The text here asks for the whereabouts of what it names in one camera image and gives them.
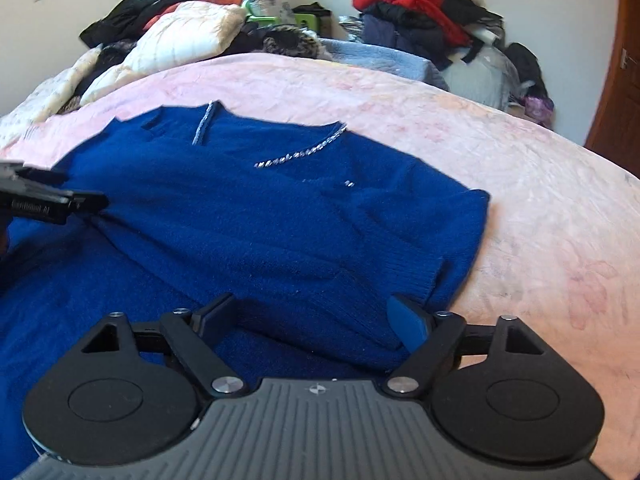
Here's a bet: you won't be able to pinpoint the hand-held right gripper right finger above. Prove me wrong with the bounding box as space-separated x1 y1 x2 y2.
384 294 546 397

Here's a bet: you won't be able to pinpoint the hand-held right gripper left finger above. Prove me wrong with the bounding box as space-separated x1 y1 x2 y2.
80 292 249 401

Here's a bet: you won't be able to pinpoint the pink bed blanket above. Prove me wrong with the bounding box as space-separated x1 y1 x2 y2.
0 52 640 480

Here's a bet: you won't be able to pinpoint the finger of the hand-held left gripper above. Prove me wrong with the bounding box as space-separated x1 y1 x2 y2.
59 189 109 222

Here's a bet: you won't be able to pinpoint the light blue blanket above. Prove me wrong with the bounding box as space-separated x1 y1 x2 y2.
320 37 451 92

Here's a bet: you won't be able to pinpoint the purple bag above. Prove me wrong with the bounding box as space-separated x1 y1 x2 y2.
522 95 556 129

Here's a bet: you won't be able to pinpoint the clear plastic bag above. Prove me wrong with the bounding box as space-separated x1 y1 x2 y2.
440 45 521 112

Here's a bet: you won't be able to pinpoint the dark patterned garment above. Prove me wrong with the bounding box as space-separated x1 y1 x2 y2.
75 40 137 107

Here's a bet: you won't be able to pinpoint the green stool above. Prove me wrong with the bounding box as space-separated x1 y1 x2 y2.
245 0 327 37

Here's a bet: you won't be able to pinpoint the brown wooden door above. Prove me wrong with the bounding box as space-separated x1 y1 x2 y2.
585 0 640 179

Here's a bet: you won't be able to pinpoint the blue knit sweater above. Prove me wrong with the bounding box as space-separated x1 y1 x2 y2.
0 101 491 476

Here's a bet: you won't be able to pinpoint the leopard print garment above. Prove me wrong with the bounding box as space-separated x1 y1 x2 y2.
260 25 327 59

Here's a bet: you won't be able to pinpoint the white puffer jacket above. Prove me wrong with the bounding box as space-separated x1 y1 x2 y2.
80 0 247 107

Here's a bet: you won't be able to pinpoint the black backpack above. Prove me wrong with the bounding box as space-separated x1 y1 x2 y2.
505 42 549 102

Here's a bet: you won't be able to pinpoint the floral pillow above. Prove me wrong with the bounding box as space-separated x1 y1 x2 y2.
242 0 297 26

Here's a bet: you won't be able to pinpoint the white patterned quilt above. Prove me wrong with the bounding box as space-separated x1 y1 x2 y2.
0 47 102 137

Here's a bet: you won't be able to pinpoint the navy garment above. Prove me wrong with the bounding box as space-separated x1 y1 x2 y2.
360 12 447 62

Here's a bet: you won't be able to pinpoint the black padded jacket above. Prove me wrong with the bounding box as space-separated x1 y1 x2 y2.
374 0 442 32

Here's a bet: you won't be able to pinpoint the black and white clothes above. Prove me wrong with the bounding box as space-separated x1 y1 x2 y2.
442 0 506 63

